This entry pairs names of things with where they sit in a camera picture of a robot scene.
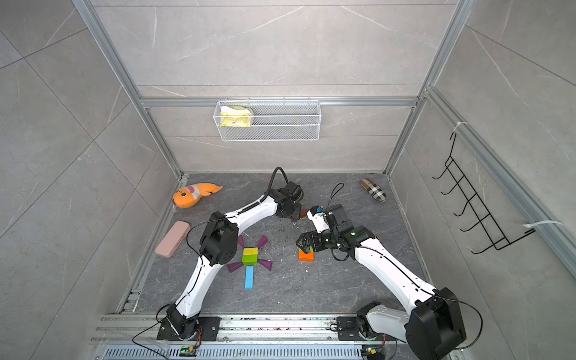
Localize orange rectangular block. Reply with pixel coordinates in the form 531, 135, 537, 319
298, 250, 314, 263

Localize green rectangular block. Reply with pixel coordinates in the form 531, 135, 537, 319
241, 254, 258, 266

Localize yellow rectangular block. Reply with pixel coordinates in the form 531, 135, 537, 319
243, 247, 259, 256

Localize light blue block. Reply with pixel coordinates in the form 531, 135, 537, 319
244, 265, 254, 290

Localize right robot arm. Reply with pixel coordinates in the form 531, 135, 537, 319
296, 204, 467, 359

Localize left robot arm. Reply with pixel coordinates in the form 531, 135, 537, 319
162, 181, 304, 340

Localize plaid brown case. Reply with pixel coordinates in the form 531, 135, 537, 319
360, 178, 387, 203

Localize orange fish plush toy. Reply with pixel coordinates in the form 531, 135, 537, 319
172, 183, 223, 209

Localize yellow white cloth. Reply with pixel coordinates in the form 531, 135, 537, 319
218, 105, 254, 128

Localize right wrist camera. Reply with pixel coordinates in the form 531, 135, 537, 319
306, 205, 329, 233

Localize white wire mesh basket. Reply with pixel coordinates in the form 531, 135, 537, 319
213, 100, 322, 142

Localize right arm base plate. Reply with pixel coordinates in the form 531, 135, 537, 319
328, 316, 405, 341

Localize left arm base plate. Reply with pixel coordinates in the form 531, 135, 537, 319
156, 316, 221, 341

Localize black wire hook rack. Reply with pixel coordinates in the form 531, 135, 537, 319
432, 132, 536, 255

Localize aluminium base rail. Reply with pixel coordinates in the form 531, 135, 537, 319
88, 313, 418, 359

